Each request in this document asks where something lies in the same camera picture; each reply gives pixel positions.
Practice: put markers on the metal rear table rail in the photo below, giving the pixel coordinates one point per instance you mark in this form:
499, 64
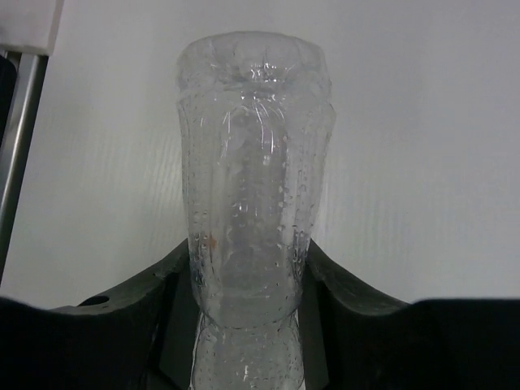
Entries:
30, 72

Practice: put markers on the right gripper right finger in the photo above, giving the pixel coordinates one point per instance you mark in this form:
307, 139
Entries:
355, 337

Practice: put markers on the clear ribbed plastic bottle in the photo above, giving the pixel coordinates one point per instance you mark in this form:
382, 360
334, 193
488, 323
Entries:
256, 119

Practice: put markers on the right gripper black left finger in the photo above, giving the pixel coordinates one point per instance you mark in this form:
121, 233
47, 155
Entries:
137, 335

